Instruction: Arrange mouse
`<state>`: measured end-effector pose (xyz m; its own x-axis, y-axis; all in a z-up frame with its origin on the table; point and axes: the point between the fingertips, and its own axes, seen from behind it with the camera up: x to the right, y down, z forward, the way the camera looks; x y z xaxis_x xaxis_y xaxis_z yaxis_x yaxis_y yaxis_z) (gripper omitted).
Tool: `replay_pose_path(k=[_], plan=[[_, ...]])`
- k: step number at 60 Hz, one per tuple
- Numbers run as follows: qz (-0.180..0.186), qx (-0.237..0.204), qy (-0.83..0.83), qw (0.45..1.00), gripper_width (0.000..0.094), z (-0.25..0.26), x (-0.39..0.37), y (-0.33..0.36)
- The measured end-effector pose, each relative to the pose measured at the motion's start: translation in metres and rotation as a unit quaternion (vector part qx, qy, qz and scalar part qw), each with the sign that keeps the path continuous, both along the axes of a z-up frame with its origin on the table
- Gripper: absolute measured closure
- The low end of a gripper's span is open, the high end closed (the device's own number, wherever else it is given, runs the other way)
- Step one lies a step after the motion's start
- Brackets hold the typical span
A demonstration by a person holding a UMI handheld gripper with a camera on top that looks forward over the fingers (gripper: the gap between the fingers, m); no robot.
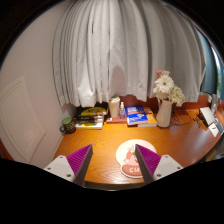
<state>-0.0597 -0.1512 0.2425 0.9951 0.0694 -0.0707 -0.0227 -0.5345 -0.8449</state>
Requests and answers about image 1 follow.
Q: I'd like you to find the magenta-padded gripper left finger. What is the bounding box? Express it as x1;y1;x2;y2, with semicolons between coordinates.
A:
43;143;94;187

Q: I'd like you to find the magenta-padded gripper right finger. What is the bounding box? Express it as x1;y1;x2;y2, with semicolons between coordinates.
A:
134;143;184;185

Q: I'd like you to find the pink cartoon mouse pad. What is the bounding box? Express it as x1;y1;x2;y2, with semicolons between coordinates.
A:
115;138;158;180

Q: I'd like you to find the pale yellow book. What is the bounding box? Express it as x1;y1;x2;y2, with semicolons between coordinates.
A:
75;120;105;130

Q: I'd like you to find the blue book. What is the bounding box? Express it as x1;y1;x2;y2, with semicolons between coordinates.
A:
125;105;149;126

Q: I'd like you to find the white ceramic jug vase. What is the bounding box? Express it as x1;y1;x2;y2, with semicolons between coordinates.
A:
155;98;174;129

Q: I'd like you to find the yellow and black book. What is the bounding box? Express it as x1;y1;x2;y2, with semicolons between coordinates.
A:
77;105;109;118

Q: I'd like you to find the red-brown book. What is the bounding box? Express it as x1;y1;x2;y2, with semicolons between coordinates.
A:
105;115;128;125

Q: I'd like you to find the clear spray bottle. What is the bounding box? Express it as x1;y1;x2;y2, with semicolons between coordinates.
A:
118;101;126;120

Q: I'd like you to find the white lidded tumbler cup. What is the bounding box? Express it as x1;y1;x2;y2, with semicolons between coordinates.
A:
108;95;121;119

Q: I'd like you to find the white laptop device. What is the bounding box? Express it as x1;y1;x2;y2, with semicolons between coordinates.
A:
198;106;216;128

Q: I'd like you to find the white flower bunch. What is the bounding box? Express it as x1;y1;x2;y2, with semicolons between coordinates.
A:
152;69;186;108

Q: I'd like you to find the dark glass window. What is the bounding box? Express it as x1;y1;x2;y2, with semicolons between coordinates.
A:
199;29;224;98

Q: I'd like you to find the white curtain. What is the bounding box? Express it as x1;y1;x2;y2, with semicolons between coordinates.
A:
52;0;208;108

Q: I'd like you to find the black cable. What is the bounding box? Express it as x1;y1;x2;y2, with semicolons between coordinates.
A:
170;109;194;127

